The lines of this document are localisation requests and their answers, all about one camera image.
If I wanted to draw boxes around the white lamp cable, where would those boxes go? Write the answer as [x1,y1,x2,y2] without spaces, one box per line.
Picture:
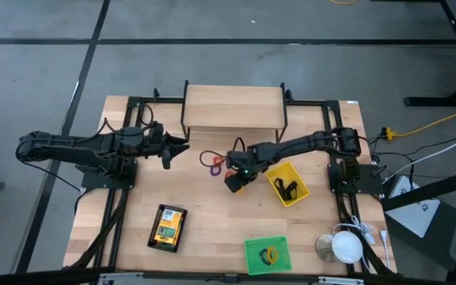
[332,215,376,246]

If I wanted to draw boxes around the black left camera cable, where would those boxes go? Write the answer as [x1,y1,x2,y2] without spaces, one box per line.
[135,102,154,128]

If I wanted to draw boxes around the silver round metal disc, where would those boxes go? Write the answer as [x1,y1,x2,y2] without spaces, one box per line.
[315,234,338,264]

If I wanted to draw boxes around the yellow extension cord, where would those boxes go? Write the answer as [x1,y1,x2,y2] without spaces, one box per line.
[381,101,456,141]

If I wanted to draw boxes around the black metal table frame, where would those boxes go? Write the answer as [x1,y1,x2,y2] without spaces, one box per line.
[63,87,397,278]

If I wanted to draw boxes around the wooden shelf riser black legs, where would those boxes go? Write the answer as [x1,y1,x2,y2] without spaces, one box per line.
[180,80,289,146]

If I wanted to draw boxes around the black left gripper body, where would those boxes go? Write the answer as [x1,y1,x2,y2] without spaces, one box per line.
[142,121,173,170]

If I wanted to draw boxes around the black binder clip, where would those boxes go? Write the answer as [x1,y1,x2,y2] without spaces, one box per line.
[281,180,299,202]

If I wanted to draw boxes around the yellow plastic basket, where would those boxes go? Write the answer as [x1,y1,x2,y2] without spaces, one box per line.
[265,161,311,208]

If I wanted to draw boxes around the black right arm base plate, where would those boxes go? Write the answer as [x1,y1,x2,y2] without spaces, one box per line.
[328,161,384,196]

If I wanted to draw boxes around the black desk stand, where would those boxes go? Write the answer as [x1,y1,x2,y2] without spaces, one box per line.
[404,0,456,108]

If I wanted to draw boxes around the yellow coil key ring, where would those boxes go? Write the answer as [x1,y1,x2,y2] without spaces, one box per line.
[266,246,280,265]

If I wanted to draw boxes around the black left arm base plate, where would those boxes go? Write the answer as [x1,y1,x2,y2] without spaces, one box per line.
[80,159,139,190]

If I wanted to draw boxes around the white box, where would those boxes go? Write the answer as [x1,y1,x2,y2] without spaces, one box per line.
[384,175,442,239]

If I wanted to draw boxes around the yellow green crayon box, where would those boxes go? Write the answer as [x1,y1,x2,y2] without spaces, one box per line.
[160,207,184,229]
[154,224,181,249]

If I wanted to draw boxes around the green plastic basket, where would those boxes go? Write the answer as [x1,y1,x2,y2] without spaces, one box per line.
[244,235,293,276]

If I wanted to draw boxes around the black metal bar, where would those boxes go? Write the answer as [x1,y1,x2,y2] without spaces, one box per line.
[381,165,456,212]

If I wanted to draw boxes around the white plug with cable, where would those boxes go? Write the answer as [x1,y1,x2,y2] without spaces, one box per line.
[378,229,392,271]

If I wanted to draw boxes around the white floor cable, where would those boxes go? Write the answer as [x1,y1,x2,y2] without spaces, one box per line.
[382,128,456,184]

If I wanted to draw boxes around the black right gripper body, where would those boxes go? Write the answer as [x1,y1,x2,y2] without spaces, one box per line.
[224,148,260,194]

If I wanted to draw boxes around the black plastic basket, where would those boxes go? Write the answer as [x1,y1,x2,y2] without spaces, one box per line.
[146,203,189,254]

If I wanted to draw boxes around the black camera mount beam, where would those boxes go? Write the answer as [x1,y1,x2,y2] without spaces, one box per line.
[0,267,456,285]

